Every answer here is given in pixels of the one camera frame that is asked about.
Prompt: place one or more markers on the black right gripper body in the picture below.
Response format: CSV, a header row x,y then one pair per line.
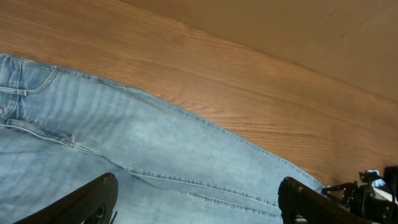
x,y
373,199

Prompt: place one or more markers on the light blue denim jeans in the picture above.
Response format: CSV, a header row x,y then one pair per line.
x,y
62,128

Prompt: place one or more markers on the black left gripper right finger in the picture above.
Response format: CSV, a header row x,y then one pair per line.
x,y
301,204

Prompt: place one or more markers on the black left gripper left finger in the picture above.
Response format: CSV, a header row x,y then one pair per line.
x,y
92,203

